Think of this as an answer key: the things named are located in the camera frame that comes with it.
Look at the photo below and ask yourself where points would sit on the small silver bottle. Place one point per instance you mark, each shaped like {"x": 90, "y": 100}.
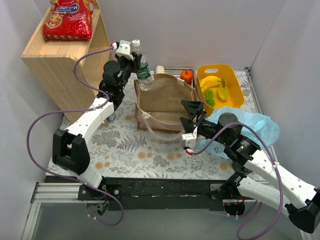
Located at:
{"x": 111, "y": 118}

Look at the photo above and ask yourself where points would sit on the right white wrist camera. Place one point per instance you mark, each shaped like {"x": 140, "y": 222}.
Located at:
{"x": 188, "y": 140}

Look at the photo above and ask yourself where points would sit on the green label bottle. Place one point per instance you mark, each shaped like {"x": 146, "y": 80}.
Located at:
{"x": 144, "y": 76}

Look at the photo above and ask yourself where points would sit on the green vegetables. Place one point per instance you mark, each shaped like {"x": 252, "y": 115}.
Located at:
{"x": 209, "y": 98}

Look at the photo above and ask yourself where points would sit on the yellow bananas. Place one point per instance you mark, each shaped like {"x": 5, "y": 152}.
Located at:
{"x": 209, "y": 82}

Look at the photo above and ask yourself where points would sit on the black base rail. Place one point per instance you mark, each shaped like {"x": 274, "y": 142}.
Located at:
{"x": 160, "y": 194}

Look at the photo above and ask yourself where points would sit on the grey tape roll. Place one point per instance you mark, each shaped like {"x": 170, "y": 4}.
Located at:
{"x": 240, "y": 169}

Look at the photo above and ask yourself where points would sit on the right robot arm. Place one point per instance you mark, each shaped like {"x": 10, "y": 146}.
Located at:
{"x": 287, "y": 193}

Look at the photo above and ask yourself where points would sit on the small orange pumpkin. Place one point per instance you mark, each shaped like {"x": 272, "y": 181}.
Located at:
{"x": 187, "y": 75}

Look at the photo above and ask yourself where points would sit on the red cookie snack packet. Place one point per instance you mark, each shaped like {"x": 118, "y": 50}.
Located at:
{"x": 70, "y": 20}

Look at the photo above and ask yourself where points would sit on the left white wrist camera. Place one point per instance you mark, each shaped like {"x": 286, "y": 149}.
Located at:
{"x": 123, "y": 49}

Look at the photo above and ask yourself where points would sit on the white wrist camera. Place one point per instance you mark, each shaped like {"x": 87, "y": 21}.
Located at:
{"x": 123, "y": 49}
{"x": 188, "y": 140}

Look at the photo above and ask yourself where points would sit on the yellow star fruit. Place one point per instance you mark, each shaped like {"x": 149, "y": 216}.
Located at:
{"x": 223, "y": 93}

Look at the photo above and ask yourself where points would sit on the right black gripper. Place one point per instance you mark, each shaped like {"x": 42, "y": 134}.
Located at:
{"x": 196, "y": 119}

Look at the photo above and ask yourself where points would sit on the white green leek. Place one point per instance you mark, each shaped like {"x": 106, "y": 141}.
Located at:
{"x": 159, "y": 69}

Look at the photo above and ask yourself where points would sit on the wooden shelf unit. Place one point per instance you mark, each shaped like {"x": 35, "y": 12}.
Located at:
{"x": 70, "y": 71}

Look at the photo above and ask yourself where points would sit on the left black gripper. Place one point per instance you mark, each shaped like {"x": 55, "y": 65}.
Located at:
{"x": 132, "y": 61}

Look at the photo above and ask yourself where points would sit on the brown paper tote bag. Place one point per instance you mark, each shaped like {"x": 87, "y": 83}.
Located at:
{"x": 158, "y": 110}

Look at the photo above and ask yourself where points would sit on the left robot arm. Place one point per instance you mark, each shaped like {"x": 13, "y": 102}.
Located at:
{"x": 70, "y": 150}

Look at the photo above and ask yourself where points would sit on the blue cartoon plastic bag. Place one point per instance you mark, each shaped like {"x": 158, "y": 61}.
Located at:
{"x": 263, "y": 125}

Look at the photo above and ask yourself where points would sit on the yellow plastic basket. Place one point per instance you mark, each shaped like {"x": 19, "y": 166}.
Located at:
{"x": 228, "y": 80}

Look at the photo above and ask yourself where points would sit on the floral table mat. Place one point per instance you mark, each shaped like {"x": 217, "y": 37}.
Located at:
{"x": 119, "y": 149}

